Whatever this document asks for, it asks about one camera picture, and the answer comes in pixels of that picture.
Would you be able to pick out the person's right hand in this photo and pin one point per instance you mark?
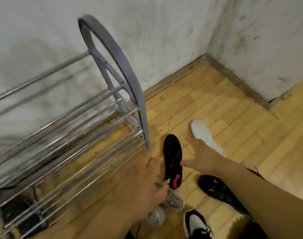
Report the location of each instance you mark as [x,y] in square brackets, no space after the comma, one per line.
[206,159]

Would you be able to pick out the grey metal shoe rack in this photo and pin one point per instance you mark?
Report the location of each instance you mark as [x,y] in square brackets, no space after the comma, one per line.
[139,97]

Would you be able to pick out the worn white black sneaker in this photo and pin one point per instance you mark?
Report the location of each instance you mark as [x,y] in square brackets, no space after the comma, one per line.
[196,225]

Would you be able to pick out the beige sneaker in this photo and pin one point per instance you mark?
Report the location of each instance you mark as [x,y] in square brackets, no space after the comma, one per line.
[203,134]

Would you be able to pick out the light grey sneaker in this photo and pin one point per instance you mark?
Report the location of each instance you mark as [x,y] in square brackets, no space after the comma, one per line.
[175,200]
[156,217]

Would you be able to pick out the person's left forearm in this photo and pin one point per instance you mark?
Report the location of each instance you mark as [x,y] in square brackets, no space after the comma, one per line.
[91,221]

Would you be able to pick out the person's left hand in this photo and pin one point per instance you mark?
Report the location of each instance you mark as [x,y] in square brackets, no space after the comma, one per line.
[139,186]

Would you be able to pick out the person's right forearm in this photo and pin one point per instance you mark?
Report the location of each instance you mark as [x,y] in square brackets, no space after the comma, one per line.
[270,201]

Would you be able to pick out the black orange sneaker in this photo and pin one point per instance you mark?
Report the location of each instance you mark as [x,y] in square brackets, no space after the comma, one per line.
[221,194]

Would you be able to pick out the black shoe with red tab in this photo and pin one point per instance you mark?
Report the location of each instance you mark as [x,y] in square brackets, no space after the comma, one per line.
[172,156]

